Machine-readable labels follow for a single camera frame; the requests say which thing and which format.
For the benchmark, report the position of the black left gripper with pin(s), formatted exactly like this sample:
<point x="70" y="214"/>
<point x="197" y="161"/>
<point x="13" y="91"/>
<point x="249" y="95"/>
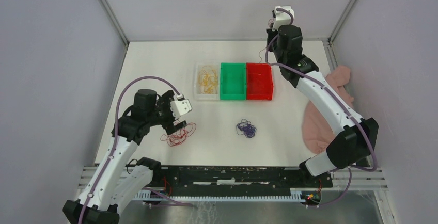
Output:
<point x="165" y="101"/>

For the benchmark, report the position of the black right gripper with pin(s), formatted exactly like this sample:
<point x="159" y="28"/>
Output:
<point x="271" y="34"/>

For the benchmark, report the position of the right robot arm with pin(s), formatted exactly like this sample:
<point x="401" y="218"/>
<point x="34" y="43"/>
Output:
<point x="355" y="137"/>

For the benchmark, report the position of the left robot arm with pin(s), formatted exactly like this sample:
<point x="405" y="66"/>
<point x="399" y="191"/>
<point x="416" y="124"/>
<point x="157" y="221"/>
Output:
<point x="107" y="195"/>

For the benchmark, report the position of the red plastic bin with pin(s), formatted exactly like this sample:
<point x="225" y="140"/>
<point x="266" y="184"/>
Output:
<point x="259" y="82"/>

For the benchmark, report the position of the clear plastic bin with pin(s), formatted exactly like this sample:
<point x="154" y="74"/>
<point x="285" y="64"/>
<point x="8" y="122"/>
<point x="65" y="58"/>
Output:
<point x="207" y="81"/>

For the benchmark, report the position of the green plastic bin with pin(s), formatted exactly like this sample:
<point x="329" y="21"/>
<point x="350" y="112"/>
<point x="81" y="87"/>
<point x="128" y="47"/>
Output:
<point x="233" y="81"/>

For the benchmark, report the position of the pink cloth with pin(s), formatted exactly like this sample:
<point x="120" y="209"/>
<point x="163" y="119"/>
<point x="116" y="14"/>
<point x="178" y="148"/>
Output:
<point x="316" y="132"/>

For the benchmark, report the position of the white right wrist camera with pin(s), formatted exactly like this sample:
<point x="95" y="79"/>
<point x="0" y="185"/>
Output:
<point x="282" y="15"/>

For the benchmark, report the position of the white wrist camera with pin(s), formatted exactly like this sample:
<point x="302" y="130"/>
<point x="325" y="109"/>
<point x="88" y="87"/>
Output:
<point x="180" y="106"/>
<point x="282" y="15"/>

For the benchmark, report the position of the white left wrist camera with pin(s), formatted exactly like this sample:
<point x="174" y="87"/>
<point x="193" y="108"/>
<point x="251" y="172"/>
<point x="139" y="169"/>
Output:
<point x="180" y="106"/>

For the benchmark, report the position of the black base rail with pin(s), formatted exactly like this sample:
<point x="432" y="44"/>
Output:
<point x="227" y="181"/>

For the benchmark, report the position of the white slotted cable duct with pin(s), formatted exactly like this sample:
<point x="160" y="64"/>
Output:
<point x="147" y="195"/>

